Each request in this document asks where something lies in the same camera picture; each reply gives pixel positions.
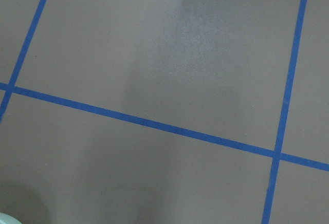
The green bowl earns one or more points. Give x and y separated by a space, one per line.
7 219

